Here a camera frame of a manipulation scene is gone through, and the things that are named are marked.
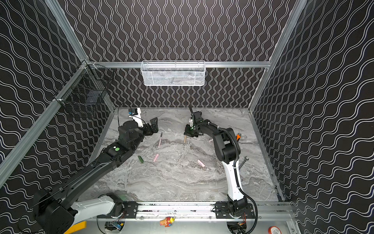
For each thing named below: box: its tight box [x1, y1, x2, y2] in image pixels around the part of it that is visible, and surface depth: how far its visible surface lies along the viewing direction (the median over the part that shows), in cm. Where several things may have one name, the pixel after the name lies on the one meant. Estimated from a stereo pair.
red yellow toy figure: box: [159, 216, 176, 228], surface depth 70 cm
